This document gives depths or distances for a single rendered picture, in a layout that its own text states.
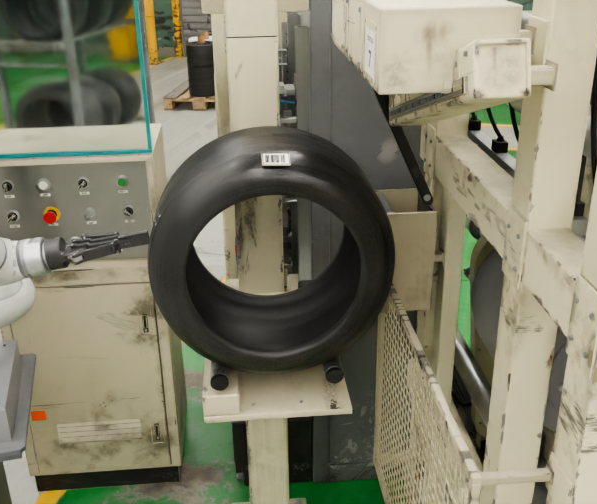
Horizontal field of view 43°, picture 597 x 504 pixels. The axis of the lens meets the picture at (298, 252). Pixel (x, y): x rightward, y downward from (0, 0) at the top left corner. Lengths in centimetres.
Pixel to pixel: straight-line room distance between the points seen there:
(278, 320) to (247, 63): 68
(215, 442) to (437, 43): 215
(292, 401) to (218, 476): 108
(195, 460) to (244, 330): 113
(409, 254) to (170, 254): 71
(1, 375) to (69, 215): 55
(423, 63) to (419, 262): 86
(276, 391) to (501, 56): 107
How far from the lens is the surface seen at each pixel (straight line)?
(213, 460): 304
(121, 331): 259
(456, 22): 135
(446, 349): 226
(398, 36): 133
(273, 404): 193
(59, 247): 181
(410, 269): 209
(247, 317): 204
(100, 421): 281
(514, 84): 129
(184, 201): 165
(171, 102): 851
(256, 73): 194
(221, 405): 188
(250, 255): 209
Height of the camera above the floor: 192
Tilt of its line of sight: 24 degrees down
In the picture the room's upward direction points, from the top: 1 degrees counter-clockwise
